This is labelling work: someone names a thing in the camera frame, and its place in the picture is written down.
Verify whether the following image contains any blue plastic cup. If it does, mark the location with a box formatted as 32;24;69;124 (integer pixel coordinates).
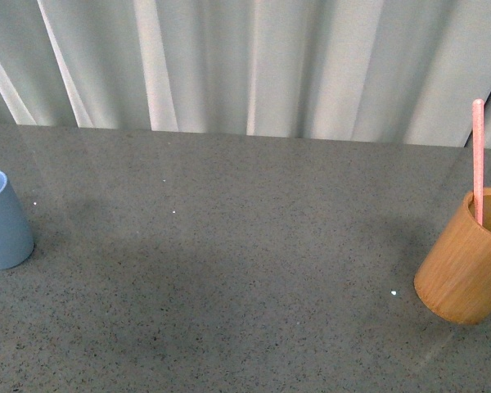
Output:
0;170;34;270

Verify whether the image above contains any pink chopstick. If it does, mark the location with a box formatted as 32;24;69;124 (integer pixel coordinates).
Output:
472;98;484;225

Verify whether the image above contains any bamboo chopstick holder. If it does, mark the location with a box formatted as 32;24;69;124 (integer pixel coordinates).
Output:
414;187;491;324

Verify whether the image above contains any white pleated curtain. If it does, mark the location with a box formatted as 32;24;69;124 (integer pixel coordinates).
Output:
0;1;491;148

